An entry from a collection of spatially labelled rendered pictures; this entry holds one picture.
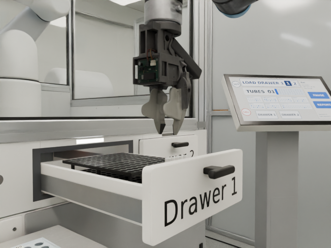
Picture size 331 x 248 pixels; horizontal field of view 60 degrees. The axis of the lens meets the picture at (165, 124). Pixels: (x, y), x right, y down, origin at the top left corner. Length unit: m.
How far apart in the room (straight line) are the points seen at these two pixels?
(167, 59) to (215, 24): 2.07
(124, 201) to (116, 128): 0.36
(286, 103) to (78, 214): 1.01
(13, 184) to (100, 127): 0.24
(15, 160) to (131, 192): 0.29
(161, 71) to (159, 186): 0.21
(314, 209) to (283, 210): 0.73
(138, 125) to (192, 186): 0.41
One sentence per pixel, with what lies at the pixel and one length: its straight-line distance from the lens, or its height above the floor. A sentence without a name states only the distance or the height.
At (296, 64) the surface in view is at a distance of 2.19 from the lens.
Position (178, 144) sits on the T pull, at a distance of 0.91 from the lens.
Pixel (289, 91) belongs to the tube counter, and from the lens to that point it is 1.47.
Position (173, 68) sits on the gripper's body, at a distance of 0.56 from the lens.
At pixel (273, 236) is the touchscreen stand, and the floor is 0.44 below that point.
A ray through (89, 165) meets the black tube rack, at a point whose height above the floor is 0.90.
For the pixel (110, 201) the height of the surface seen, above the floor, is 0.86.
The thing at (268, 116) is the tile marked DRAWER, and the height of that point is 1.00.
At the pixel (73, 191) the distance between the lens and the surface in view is 0.58.
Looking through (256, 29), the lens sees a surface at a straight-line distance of 2.37.
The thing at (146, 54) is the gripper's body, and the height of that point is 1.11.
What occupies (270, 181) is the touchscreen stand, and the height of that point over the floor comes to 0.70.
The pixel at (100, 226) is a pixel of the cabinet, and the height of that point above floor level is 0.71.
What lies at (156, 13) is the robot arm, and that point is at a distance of 0.57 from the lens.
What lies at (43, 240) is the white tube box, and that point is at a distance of 0.54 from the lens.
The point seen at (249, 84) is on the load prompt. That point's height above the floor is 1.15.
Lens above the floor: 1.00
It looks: 2 degrees down
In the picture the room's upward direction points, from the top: straight up
